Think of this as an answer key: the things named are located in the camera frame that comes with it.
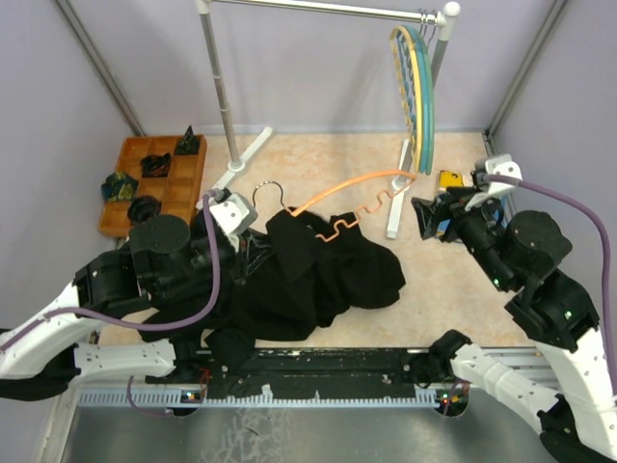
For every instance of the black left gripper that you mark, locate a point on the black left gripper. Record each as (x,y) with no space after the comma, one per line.
(254,248)

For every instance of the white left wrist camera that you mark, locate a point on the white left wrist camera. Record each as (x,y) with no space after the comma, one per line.
(234,216)

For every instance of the green floral folded cloth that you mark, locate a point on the green floral folded cloth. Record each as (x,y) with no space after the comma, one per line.
(119,187)

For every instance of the black t-shirt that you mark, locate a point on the black t-shirt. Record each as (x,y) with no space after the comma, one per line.
(308,282)

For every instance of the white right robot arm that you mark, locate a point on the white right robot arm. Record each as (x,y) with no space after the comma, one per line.
(577,422)

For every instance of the dark orange patterned cloth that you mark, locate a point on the dark orange patterned cloth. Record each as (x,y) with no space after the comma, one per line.
(156,165)

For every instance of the blue yellow folded shirt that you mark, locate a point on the blue yellow folded shirt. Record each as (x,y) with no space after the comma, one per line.
(449,179)

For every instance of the green hanger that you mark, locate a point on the green hanger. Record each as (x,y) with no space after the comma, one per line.
(426,160)

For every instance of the dark green pointed cloth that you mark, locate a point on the dark green pointed cloth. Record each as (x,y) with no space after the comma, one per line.
(188,144)

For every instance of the wooden compartment tray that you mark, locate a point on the wooden compartment tray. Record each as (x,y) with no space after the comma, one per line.
(179,191)

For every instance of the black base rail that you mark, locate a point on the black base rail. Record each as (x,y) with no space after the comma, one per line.
(346,373)

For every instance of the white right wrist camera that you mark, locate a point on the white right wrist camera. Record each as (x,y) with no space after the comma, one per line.
(493,178)

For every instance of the rolled black tie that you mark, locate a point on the rolled black tie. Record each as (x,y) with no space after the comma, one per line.
(142,209)

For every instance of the white clothes rack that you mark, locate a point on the white clothes rack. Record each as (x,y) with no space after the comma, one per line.
(435,27)

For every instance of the yellow hanger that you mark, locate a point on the yellow hanger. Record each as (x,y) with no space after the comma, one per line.
(409,76)

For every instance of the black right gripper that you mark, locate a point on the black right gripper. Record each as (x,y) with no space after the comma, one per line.
(450,204)

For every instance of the black button-up shirt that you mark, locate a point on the black button-up shirt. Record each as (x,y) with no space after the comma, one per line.
(229,346)

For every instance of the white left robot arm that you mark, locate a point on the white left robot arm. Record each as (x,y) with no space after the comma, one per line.
(186,272)

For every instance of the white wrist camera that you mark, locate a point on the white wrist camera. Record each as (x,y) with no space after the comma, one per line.
(493,178)
(234,216)

